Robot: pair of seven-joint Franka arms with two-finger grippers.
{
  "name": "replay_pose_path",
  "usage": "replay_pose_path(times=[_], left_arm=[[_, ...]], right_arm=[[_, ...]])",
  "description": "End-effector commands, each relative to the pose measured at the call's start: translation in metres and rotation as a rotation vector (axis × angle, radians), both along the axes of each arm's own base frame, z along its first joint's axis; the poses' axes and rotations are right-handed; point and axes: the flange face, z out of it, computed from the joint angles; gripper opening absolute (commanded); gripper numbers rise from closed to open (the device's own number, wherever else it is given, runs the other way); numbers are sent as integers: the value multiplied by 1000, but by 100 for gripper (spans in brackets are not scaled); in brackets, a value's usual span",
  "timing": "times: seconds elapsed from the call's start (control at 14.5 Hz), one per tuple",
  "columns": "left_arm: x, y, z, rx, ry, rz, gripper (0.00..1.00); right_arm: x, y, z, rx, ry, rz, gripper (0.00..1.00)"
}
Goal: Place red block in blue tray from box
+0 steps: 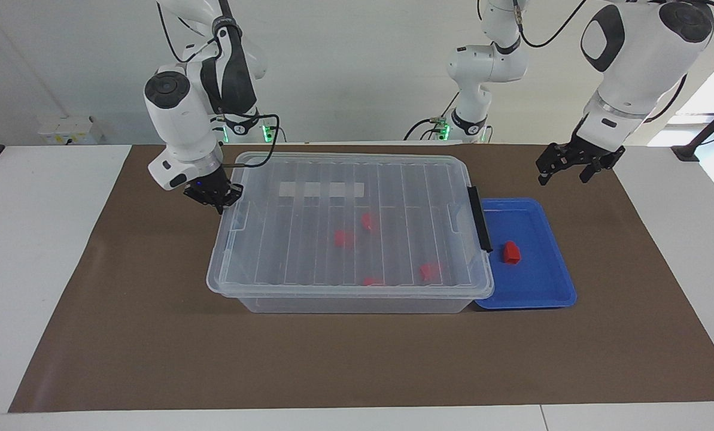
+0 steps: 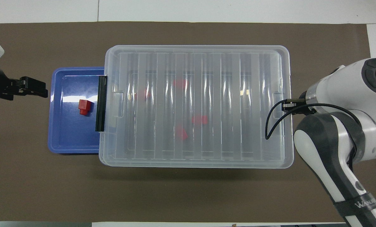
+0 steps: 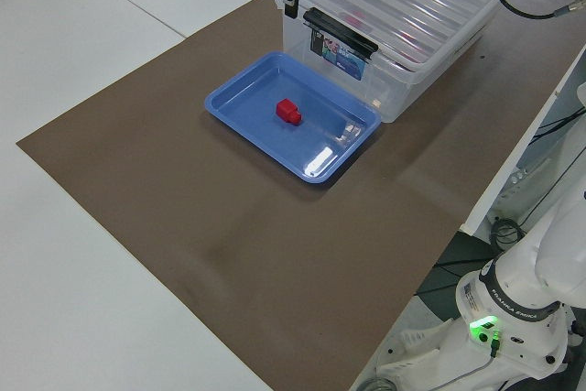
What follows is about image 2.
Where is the black box latch handle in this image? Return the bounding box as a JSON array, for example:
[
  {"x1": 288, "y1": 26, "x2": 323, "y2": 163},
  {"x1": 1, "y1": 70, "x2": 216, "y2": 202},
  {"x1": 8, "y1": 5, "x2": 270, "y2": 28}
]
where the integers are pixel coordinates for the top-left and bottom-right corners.
[{"x1": 95, "y1": 76, "x2": 108, "y2": 132}]

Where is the clear plastic storage box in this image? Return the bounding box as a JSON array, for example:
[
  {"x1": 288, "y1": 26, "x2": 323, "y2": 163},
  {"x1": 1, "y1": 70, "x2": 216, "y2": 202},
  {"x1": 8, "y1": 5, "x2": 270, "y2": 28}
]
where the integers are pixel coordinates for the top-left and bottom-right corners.
[{"x1": 99, "y1": 46, "x2": 294, "y2": 168}]

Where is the clear ribbed plastic lid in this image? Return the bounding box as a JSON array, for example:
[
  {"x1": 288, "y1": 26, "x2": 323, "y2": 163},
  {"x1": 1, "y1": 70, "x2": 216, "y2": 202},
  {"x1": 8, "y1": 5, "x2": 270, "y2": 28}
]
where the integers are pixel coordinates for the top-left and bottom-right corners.
[{"x1": 99, "y1": 45, "x2": 294, "y2": 169}]

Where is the blue plastic tray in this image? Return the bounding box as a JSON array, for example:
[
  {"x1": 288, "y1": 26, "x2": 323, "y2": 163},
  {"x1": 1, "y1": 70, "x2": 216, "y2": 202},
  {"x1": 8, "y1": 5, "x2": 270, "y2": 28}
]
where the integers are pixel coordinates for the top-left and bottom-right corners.
[{"x1": 48, "y1": 67, "x2": 106, "y2": 154}]

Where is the brown table mat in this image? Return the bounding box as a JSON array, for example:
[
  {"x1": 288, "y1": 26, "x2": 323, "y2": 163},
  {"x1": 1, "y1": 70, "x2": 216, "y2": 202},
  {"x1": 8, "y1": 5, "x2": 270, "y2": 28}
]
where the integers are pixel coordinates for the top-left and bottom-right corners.
[{"x1": 0, "y1": 21, "x2": 376, "y2": 223}]

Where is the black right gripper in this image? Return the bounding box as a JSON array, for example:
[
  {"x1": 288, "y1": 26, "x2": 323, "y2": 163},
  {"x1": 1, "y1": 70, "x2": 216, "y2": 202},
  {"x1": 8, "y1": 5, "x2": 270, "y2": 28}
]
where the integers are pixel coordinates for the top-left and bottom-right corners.
[{"x1": 282, "y1": 91, "x2": 317, "y2": 114}]

